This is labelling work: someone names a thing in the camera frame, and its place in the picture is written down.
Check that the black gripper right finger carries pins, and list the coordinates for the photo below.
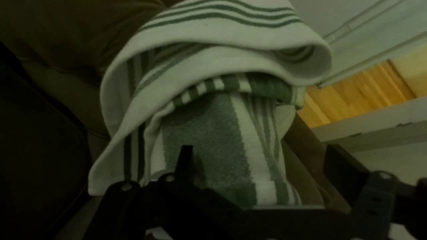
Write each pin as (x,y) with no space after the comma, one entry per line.
(377,198)

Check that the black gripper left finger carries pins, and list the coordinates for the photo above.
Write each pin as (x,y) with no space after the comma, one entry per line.
(172,202)

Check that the white and green striped towel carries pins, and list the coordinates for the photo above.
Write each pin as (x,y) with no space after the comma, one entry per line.
(213,74)

